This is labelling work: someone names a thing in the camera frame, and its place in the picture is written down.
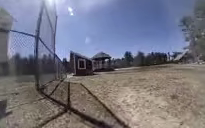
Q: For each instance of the gazebo with pitched roof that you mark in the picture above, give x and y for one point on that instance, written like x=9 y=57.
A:
x=102 y=60

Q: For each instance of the tall pine trees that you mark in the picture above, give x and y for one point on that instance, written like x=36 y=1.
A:
x=200 y=30

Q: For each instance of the building with sloped roof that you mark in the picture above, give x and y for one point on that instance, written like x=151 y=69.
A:
x=182 y=55

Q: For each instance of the distant row of trees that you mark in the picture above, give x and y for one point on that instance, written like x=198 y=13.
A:
x=140 y=59

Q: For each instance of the dry brown grass field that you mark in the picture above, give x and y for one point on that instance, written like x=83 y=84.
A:
x=146 y=96

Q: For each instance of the dark red shed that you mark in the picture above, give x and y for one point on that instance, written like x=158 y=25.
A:
x=81 y=63

